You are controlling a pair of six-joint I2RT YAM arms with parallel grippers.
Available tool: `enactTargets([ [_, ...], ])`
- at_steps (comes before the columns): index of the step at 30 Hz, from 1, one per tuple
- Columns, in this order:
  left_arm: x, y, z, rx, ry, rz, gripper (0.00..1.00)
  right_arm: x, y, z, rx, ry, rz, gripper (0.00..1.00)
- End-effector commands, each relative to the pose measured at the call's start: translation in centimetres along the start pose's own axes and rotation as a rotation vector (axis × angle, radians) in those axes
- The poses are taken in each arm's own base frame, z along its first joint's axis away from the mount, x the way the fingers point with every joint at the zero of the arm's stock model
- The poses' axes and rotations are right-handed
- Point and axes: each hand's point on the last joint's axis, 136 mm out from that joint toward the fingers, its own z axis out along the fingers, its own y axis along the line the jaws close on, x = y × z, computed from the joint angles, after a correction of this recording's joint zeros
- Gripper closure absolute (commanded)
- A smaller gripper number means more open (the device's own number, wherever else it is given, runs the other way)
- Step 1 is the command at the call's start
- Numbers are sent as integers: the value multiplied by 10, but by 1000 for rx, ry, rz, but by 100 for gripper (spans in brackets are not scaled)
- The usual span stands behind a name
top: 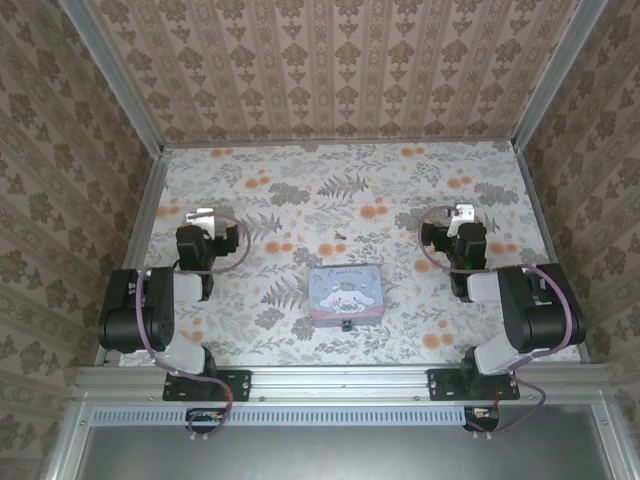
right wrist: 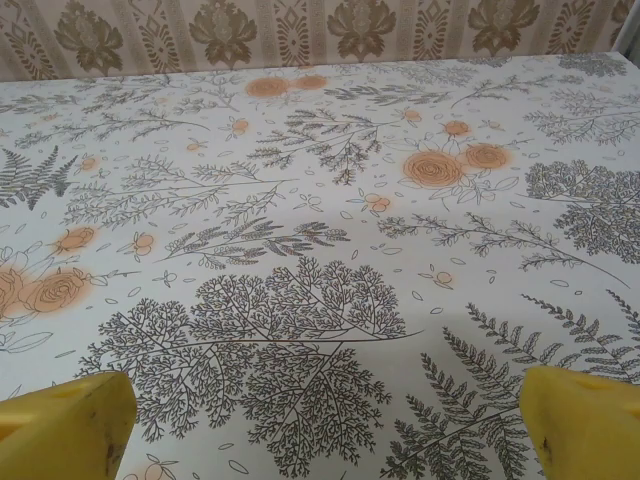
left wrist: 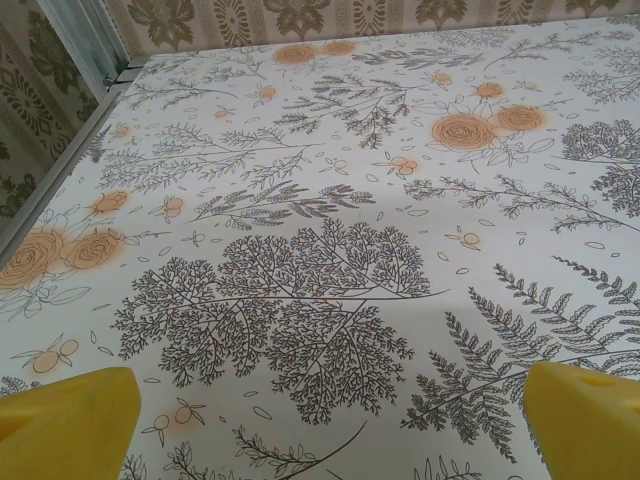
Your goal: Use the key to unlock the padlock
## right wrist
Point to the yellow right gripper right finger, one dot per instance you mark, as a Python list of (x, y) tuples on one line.
[(590, 430)]

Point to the floral patterned tablecloth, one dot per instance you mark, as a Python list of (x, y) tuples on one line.
[(320, 200)]

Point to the aluminium frame post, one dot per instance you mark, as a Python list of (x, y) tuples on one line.
[(631, 25)]

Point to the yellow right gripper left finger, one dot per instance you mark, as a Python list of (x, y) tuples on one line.
[(65, 430)]

